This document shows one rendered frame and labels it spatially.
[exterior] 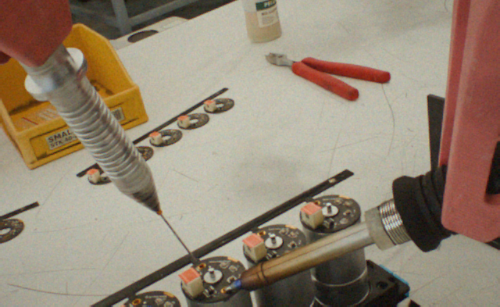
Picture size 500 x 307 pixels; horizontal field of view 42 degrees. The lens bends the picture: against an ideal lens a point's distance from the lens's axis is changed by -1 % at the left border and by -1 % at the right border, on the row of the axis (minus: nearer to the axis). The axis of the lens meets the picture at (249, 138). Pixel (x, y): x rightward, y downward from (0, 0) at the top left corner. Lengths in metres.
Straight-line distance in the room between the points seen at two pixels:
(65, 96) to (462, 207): 0.11
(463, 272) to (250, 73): 0.30
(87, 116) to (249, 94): 0.37
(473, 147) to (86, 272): 0.26
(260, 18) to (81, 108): 0.47
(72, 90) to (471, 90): 0.10
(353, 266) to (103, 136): 0.14
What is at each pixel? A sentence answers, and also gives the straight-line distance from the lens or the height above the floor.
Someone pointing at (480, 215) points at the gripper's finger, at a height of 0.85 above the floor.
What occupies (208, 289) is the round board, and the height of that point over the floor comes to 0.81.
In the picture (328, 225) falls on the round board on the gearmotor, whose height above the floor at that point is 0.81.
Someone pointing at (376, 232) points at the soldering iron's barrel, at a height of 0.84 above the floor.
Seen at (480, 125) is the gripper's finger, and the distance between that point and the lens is 0.17.
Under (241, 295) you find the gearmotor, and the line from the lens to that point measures 0.25.
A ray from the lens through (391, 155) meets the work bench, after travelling 0.42.
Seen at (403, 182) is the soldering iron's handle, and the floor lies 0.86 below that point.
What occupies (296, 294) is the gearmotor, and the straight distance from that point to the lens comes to 0.26.
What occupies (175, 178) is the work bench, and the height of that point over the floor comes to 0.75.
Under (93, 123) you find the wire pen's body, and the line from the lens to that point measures 0.17.
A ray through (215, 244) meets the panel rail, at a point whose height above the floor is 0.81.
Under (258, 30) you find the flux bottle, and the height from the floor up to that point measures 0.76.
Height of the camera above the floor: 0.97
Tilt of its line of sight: 28 degrees down
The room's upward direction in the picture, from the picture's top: 12 degrees counter-clockwise
